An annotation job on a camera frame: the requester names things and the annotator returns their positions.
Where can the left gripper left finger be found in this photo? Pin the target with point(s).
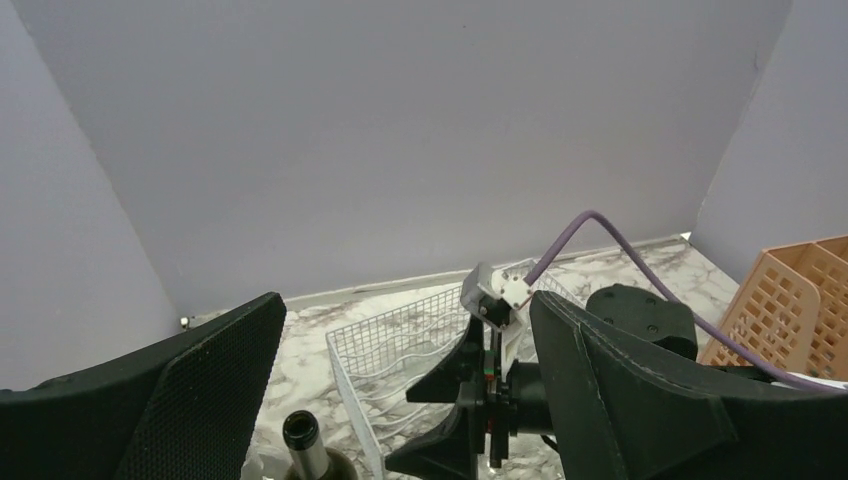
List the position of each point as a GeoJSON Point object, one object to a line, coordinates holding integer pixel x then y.
{"type": "Point", "coordinates": [182, 408]}

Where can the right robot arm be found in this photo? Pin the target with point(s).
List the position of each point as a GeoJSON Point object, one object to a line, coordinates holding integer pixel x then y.
{"type": "Point", "coordinates": [671, 326]}

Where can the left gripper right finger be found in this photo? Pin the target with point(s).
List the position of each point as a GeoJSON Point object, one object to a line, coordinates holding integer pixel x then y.
{"type": "Point", "coordinates": [624, 408]}

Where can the green wine bottle front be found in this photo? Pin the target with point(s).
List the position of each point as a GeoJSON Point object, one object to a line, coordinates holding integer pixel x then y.
{"type": "Point", "coordinates": [311, 459]}

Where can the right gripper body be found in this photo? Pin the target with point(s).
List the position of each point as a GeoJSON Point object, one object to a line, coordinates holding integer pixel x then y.
{"type": "Point", "coordinates": [492, 409]}

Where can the white wire wine rack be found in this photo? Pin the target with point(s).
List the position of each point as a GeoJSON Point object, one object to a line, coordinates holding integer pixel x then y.
{"type": "Point", "coordinates": [375, 361]}

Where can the orange plastic file organizer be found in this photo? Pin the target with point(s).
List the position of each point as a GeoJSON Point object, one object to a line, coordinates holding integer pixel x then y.
{"type": "Point", "coordinates": [791, 310]}

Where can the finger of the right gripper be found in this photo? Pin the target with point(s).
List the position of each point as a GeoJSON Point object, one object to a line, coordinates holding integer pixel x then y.
{"type": "Point", "coordinates": [445, 452]}
{"type": "Point", "coordinates": [441, 384]}

